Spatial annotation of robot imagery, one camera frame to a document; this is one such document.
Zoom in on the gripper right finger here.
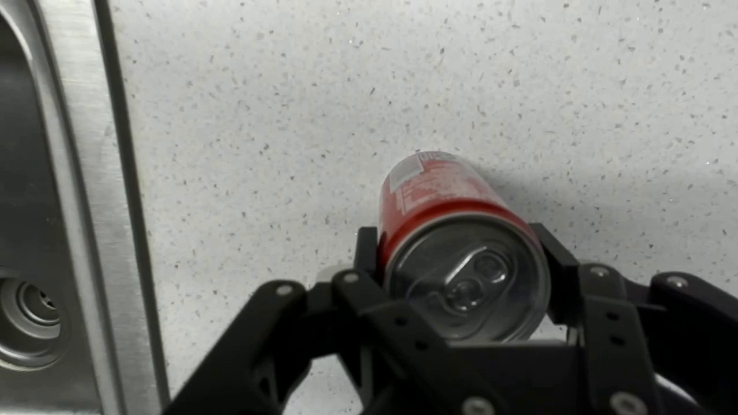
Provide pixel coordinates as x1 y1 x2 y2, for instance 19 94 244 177
530 222 738 415

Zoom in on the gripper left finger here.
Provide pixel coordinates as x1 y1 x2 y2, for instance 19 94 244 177
163 226 511 415

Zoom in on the red soda can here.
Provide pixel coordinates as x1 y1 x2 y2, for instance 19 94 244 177
378 151 552 344

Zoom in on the stainless steel sink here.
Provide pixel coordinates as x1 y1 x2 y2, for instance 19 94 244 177
0 0 171 415

